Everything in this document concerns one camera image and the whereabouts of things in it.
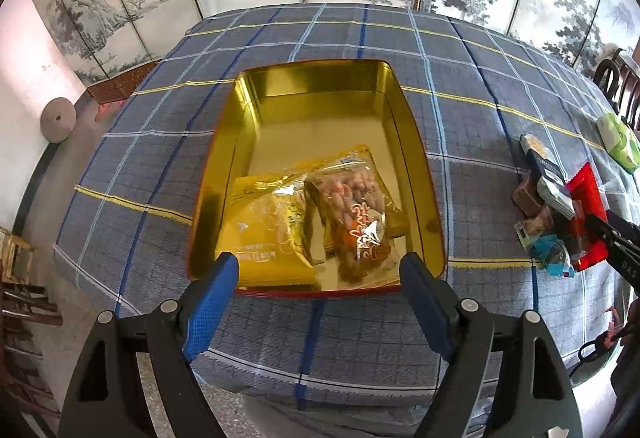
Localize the blue plaid tablecloth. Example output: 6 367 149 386
52 3 640 424

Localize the clear candy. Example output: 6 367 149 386
515 208 556 249

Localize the red snack packet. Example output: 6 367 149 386
562 163 611 273

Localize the light wooden stool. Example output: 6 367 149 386
0 227 37 284

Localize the dark wooden chair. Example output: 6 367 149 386
592 49 640 129

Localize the small blue candy wrapper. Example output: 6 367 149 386
530 238 576 278

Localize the brown sesame candy packet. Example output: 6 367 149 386
512 175 546 215

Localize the red tin box gold inside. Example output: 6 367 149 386
186 59 448 300

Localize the person's dark clothing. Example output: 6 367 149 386
600 298 640 438

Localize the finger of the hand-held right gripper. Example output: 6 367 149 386
584 214 640 265
606 210 640 241

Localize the reddish wooden board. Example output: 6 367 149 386
86 60 163 106

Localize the black cord loop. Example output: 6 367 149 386
577 308 631 364

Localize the round wooden disc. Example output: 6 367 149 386
41 97 77 142

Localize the yellow snack packet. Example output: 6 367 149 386
216 173 323 290

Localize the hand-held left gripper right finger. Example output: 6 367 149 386
398 252 583 438

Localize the yellow peanut bag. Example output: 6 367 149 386
280 144 412 280

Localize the dark wooden stool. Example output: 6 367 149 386
0 280 63 419

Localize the green tissue pack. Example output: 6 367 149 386
596 112 640 174

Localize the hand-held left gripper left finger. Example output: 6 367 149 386
57 252 241 438

